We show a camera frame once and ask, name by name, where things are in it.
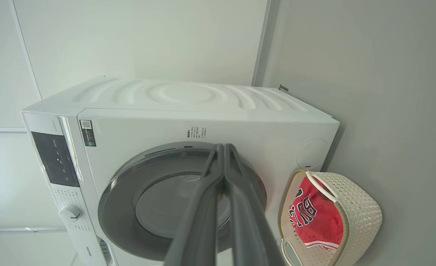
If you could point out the cream perforated laundry basket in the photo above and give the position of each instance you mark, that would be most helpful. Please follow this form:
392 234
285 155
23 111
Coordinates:
361 218

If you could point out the black washer control panel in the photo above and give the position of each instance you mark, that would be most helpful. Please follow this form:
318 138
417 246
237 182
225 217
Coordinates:
55 159

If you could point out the black round glass washer door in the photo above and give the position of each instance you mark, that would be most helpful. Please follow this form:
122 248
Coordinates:
122 207

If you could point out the white washer control knob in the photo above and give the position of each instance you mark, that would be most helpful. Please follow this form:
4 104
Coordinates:
70 213

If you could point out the round white filter cover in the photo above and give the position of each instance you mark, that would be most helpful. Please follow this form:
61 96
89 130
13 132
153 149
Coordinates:
312 154

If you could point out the white front-load washing machine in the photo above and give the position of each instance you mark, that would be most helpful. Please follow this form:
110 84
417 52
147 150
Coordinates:
147 125

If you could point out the black QR code sticker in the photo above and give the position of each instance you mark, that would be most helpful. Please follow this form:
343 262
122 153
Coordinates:
88 133

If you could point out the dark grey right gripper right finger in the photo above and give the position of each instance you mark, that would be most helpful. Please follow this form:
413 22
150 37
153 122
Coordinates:
251 236

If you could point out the white printed instruction label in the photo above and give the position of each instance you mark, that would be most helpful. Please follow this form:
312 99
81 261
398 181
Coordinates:
196 132

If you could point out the red basketball jersey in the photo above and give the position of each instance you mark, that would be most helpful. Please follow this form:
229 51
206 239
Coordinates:
321 221

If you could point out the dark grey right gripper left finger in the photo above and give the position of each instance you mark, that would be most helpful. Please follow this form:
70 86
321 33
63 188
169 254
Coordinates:
199 229

